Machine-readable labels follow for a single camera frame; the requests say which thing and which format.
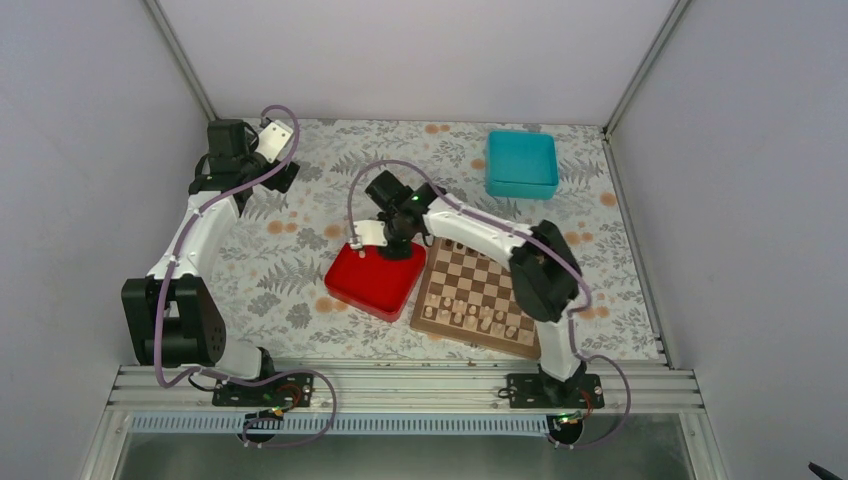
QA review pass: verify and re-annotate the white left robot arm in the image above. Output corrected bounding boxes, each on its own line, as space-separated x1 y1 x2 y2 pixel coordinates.
121 118 300 405

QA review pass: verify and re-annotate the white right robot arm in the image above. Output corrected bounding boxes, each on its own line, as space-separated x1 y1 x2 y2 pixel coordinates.
349 171 592 407

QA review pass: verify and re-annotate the red square plastic tray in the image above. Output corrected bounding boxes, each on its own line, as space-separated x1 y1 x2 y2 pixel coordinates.
324 244 426 323

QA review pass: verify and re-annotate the wooden chessboard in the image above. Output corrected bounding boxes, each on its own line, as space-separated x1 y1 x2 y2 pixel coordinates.
410 238 541 360

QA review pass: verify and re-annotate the floral patterned table mat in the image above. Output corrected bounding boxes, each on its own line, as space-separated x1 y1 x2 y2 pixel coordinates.
206 119 660 361

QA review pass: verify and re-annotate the teal square plastic bin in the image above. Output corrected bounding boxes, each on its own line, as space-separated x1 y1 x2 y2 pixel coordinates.
485 130 559 200

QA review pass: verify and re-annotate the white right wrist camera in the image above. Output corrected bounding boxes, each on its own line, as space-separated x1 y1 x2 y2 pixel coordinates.
348 220 388 250

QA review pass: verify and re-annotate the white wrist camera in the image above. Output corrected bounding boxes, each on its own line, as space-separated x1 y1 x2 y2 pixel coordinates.
348 220 388 250
255 121 294 163

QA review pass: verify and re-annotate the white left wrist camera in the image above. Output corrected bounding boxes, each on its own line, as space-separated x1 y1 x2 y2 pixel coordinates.
255 121 294 163

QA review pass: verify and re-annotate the aluminium corner frame post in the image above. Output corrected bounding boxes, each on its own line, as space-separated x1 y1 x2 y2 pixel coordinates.
141 0 218 121

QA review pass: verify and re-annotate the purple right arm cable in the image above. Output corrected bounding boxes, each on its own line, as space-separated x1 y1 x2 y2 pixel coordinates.
346 158 634 452

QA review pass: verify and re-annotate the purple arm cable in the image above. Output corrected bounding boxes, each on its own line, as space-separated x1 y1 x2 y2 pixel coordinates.
152 104 339 450
346 158 634 452

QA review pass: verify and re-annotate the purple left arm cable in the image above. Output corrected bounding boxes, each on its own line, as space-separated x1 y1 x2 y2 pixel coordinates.
152 104 339 450

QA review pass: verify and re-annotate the aluminium front rail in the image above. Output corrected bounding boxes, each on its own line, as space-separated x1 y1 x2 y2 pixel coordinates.
83 359 726 479

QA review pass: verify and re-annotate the right aluminium frame post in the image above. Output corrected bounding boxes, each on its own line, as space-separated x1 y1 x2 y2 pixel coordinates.
603 0 693 141

